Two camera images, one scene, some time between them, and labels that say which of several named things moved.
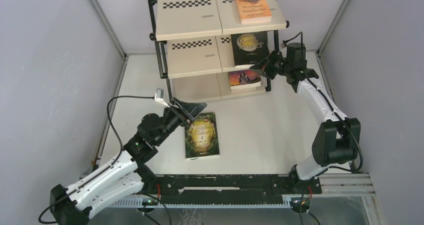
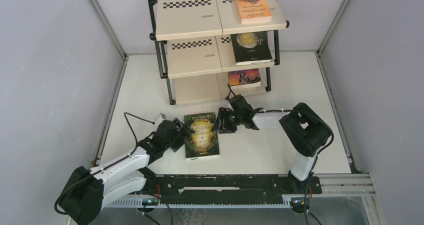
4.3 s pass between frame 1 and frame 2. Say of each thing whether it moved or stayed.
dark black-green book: stayed
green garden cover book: stayed
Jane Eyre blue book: stayed
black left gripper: moved
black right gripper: moved
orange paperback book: stayed
